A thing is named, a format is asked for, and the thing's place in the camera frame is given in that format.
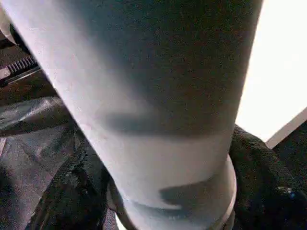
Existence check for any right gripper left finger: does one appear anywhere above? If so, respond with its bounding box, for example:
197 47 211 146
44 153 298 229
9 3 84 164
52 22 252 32
31 130 135 230

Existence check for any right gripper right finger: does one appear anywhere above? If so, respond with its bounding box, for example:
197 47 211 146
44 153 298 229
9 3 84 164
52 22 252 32
226 124 307 230

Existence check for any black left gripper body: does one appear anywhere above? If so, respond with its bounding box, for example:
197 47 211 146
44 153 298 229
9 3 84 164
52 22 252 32
0 23 43 88

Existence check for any white plastic table top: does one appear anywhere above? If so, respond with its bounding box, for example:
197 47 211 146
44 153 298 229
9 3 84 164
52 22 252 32
235 0 307 150

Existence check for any white plastic table leg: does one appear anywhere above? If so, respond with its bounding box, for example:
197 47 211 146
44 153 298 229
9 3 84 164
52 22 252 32
0 0 266 230

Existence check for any black mat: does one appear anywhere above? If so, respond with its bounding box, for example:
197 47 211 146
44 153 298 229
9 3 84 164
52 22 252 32
0 79 307 230

